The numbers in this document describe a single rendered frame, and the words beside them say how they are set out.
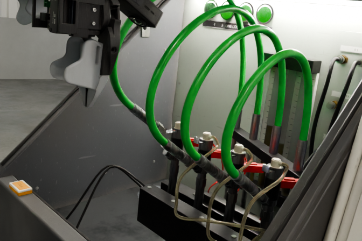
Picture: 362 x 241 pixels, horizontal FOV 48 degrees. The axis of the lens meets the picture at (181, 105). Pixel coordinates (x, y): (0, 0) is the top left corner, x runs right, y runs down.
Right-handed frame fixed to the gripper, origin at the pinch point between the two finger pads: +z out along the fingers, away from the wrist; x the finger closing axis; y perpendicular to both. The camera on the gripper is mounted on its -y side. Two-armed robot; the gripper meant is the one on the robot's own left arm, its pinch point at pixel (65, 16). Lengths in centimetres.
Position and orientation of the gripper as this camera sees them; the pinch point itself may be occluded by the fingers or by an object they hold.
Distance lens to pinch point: 70.1
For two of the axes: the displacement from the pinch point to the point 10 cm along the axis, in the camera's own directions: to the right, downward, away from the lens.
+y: -6.1, 7.1, -3.6
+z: 5.9, 7.1, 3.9
